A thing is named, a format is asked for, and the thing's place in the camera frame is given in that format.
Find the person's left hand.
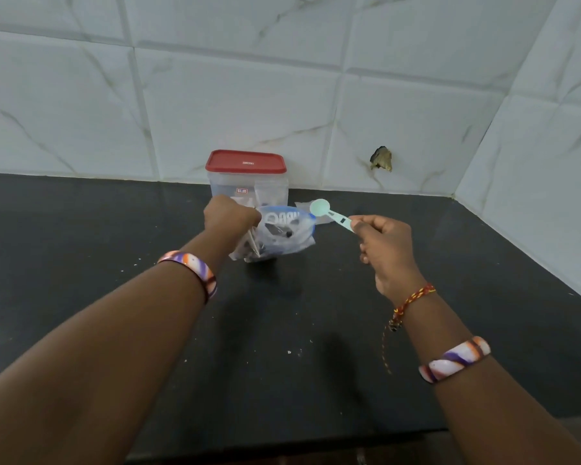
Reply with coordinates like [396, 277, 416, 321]
[203, 194, 262, 247]

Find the person's right hand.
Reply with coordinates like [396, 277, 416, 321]
[349, 215, 427, 305]

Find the red-lidded clear plastic container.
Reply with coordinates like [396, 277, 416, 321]
[207, 170, 290, 209]

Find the large clear blue-zip bag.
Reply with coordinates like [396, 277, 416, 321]
[251, 205, 316, 262]

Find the mint green measuring spoon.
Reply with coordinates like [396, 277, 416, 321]
[309, 198, 355, 233]

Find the person's right forearm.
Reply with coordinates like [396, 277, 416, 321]
[392, 290, 581, 465]

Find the person's left forearm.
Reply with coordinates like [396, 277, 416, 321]
[0, 232, 243, 465]

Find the orange purple white bangle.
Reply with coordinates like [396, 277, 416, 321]
[418, 336, 492, 385]
[156, 250, 218, 304]

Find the dark cabinet front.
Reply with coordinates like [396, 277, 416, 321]
[125, 428, 465, 465]

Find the red yellow thread bracelet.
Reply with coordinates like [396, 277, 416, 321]
[381, 284, 436, 376]

